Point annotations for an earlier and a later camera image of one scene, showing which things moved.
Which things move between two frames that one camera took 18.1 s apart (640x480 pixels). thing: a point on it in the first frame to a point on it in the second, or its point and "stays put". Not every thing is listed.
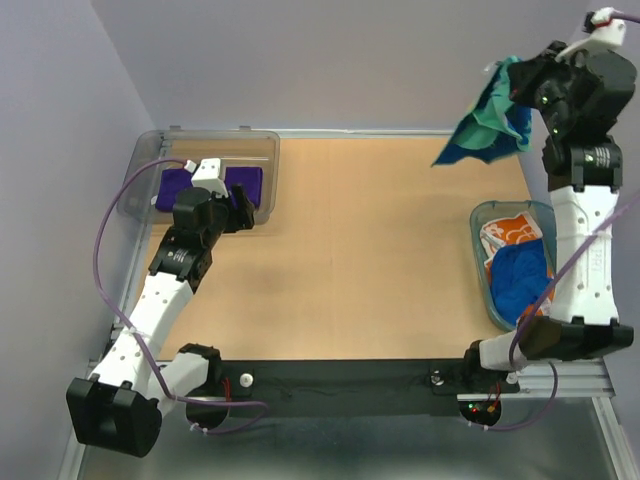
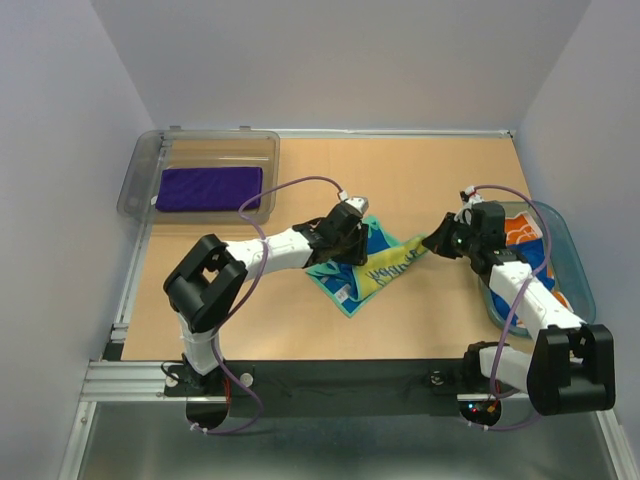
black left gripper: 243,218 to 358,256
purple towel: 172,180 stays put
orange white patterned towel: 517,229 stays put
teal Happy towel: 494,125 to 348,286
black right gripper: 527,72 to 437,239
